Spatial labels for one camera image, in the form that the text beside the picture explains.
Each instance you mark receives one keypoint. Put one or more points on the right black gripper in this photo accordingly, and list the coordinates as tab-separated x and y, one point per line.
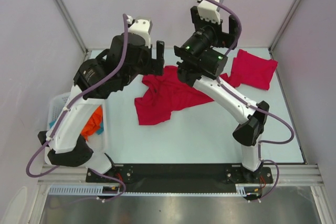
223	40

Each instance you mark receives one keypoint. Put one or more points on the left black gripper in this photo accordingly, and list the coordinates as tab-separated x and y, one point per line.
153	66

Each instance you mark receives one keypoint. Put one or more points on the magenta t shirt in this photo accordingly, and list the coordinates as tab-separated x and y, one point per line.
166	94
251	70

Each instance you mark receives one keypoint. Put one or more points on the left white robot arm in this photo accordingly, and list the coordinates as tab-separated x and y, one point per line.
110	71

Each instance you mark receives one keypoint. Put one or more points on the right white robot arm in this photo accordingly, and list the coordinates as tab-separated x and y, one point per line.
200	68

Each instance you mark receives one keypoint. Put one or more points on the folded magenta t shirt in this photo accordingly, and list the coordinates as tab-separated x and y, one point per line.
251	70

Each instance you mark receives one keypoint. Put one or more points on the orange t shirt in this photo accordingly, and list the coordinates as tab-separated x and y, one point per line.
93	123

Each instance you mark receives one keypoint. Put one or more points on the teal t shirt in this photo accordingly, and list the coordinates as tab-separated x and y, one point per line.
98	131

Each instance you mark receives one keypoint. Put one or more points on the white plastic laundry basket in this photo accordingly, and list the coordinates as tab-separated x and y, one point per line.
57	108

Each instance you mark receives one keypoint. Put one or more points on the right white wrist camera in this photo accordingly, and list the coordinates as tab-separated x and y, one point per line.
210	5

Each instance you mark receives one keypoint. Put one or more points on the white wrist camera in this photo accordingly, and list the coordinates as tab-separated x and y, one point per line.
210	5
141	26

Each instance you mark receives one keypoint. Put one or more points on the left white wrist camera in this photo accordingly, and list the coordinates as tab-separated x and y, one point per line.
141	26

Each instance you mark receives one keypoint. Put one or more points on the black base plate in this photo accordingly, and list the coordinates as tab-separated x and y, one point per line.
156	185

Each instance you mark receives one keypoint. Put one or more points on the grey slotted cable duct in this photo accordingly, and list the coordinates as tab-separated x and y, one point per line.
111	191

